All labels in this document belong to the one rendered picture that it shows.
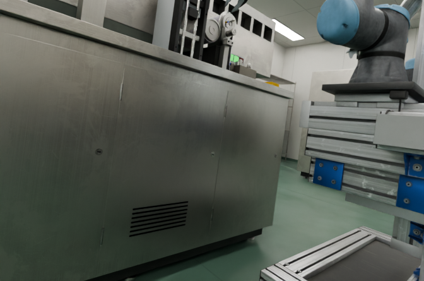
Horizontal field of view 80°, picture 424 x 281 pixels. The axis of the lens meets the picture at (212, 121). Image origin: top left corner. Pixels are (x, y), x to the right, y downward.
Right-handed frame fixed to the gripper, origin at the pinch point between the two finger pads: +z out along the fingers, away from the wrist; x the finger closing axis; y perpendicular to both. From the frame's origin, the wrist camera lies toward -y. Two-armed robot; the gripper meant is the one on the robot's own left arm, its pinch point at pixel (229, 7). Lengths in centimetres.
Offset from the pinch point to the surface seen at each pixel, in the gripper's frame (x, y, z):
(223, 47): -11.0, -2.1, 17.2
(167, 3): 26.6, -5.1, 19.2
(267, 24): -31, 98, 13
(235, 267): -79, -81, 63
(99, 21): 37, -44, 30
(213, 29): -0.4, 0.8, 14.6
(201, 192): -43, -70, 47
